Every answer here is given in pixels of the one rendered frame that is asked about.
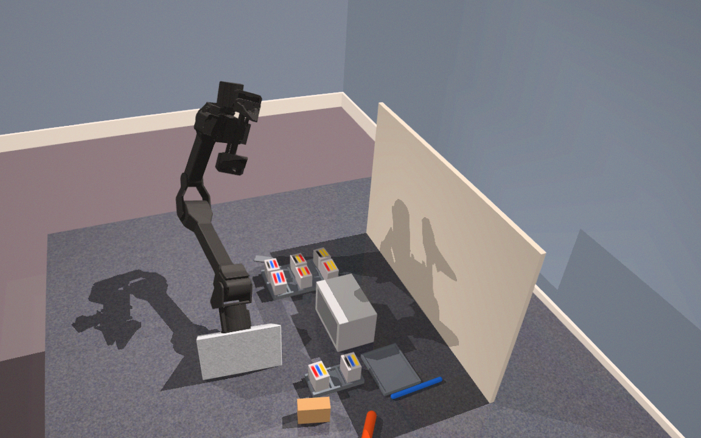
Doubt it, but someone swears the orange cylinder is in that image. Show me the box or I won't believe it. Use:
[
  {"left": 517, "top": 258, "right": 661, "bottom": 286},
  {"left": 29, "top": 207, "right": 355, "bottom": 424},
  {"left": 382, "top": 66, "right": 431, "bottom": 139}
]
[{"left": 362, "top": 411, "right": 376, "bottom": 438}]

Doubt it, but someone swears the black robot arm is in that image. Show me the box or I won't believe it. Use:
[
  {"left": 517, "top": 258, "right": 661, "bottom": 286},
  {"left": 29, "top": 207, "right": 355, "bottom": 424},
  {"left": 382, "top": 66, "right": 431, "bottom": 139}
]
[{"left": 176, "top": 81, "right": 253, "bottom": 333}]

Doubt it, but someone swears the beige flat board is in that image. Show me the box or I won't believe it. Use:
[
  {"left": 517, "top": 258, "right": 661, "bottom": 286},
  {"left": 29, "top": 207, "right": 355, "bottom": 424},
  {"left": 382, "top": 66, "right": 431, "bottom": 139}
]
[{"left": 366, "top": 102, "right": 546, "bottom": 403}]

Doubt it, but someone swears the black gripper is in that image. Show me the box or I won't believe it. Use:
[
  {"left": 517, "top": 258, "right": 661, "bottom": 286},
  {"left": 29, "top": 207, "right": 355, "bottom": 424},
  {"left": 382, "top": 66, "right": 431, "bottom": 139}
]
[{"left": 215, "top": 89, "right": 262, "bottom": 175}]

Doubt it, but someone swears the blue rounded bar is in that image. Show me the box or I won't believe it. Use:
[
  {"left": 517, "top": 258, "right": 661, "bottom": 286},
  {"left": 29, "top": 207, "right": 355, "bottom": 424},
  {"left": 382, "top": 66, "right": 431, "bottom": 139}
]
[{"left": 391, "top": 377, "right": 442, "bottom": 399}]

